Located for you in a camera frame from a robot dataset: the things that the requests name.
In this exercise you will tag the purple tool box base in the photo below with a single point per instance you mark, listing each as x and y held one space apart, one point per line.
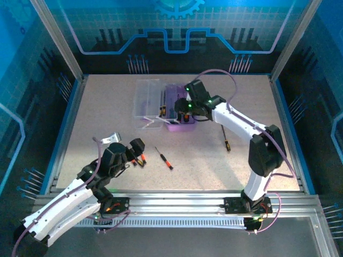
182 128

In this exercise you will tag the small LED control board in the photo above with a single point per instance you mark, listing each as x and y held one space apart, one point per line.
253 220
97 219

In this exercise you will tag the aluminium mounting rail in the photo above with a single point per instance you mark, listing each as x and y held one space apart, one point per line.
174 200

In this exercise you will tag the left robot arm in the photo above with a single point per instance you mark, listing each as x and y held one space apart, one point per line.
61 203

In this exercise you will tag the clear tool box lid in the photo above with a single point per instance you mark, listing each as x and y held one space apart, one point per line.
146 91

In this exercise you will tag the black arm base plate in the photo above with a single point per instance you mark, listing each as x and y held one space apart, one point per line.
120 204
233 204

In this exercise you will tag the aluminium frame post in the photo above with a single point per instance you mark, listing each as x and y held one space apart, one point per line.
294 40
57 40

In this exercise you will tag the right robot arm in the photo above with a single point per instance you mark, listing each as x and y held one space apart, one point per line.
235 117

